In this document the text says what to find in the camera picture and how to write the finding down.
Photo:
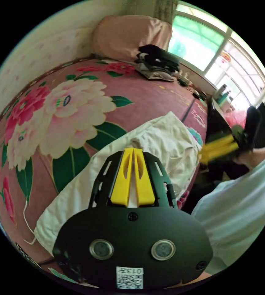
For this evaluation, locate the person's left hand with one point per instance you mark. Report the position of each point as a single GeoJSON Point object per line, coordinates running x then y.
{"type": "Point", "coordinates": [199, 278]}

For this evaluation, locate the window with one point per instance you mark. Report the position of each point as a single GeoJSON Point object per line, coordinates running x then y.
{"type": "Point", "coordinates": [199, 46]}

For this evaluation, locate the person's body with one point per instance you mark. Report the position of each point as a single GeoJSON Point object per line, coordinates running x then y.
{"type": "Point", "coordinates": [238, 207]}

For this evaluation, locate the pink pillow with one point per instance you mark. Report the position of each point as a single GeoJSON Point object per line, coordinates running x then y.
{"type": "Point", "coordinates": [127, 34]}

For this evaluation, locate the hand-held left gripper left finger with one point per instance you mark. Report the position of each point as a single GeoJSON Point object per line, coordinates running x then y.
{"type": "Point", "coordinates": [120, 184]}

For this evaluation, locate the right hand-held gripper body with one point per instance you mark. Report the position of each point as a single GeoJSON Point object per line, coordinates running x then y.
{"type": "Point", "coordinates": [242, 140]}

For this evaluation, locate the bed with pink floral sheet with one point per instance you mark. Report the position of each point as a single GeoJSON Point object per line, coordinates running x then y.
{"type": "Point", "coordinates": [77, 110]}

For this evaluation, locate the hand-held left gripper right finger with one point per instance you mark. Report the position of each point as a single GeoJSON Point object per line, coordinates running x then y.
{"type": "Point", "coordinates": [146, 189]}

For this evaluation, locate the pile of clothes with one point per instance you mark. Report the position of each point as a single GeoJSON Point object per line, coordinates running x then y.
{"type": "Point", "coordinates": [160, 62]}

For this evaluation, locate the white pants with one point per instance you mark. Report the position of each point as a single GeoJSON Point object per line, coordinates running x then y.
{"type": "Point", "coordinates": [77, 198]}

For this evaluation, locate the person's right hand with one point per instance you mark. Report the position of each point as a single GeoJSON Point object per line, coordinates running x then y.
{"type": "Point", "coordinates": [250, 160]}

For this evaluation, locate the curtain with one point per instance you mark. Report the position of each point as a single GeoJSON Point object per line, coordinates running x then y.
{"type": "Point", "coordinates": [165, 10]}

